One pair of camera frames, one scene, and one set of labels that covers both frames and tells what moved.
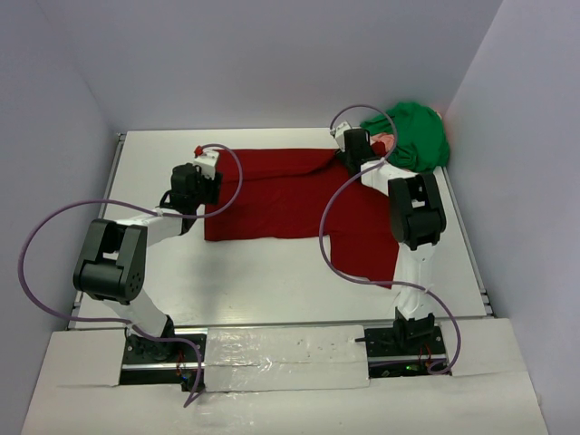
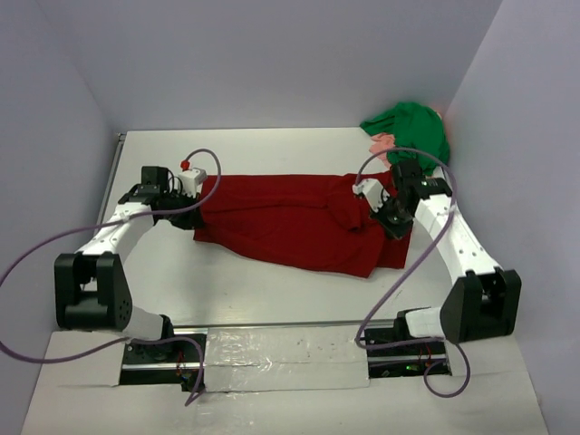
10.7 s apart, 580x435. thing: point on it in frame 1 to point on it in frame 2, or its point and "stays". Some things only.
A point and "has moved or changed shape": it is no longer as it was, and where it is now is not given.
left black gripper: (213, 188) to (190, 221)
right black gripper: (343, 154) to (397, 231)
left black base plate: (147, 362) stays
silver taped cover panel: (253, 359) stays
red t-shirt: (275, 193) has moved or changed shape
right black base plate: (384, 343) stays
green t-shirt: (420, 140) stays
